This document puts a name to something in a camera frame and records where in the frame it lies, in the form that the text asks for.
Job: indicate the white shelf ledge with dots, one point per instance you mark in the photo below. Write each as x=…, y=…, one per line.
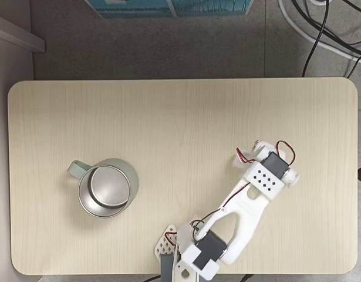
x=16, y=32

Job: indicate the green mug steel interior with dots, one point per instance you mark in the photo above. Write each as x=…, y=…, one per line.
x=108, y=188

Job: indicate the blue picture storage box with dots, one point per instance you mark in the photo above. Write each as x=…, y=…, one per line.
x=168, y=7

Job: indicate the white gauze dressing roll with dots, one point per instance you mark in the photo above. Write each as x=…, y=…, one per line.
x=238, y=162

